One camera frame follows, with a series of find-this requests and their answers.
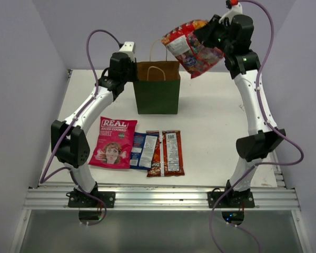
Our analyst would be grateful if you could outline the orange red Doritos bag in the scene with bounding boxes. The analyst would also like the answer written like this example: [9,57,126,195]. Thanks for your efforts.
[146,130,185,178]

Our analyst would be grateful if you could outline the aluminium rail frame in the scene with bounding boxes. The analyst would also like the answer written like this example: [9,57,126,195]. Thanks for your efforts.
[9,69,314,253]

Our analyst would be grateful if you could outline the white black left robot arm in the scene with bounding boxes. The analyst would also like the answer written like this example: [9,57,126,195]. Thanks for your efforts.
[51,50,137,193]

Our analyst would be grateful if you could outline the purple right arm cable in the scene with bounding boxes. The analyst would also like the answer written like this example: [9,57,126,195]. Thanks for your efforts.
[209,0,305,253]

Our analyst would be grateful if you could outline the blue snack bag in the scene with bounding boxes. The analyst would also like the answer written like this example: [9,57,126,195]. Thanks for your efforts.
[130,132,159,170]

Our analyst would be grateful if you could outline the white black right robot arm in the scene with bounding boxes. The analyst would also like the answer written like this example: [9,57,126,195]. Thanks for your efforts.
[195,14,283,195]

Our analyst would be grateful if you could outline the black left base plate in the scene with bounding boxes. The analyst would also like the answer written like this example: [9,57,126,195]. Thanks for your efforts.
[66,191,116,208]

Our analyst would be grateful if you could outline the green brown paper bag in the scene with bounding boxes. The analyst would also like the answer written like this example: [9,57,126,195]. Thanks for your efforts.
[133,44,181,115]

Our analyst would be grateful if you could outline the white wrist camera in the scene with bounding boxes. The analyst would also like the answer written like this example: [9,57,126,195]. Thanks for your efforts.
[219,0,243,23]
[119,42,135,62]

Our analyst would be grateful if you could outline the pink Real chips bag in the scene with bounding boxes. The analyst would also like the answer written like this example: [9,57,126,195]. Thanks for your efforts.
[89,117,137,169]

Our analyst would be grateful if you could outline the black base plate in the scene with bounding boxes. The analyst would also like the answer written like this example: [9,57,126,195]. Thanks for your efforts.
[207,191,255,208]
[66,191,116,208]

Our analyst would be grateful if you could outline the red candy bag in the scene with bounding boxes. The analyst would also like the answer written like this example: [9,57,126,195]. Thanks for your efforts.
[162,20,224,79]

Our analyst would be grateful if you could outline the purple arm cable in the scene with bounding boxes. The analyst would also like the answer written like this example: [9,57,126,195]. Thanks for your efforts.
[39,30,123,226]
[209,0,305,253]

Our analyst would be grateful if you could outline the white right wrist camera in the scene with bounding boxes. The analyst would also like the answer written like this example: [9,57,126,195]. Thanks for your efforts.
[219,0,243,23]

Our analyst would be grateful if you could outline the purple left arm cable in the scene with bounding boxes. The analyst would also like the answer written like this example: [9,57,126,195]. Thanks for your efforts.
[39,30,123,226]

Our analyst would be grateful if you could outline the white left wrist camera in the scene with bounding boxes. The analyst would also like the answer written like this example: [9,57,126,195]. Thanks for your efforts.
[119,42,135,62]

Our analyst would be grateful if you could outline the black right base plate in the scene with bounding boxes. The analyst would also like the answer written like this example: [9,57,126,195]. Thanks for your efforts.
[207,191,255,208]

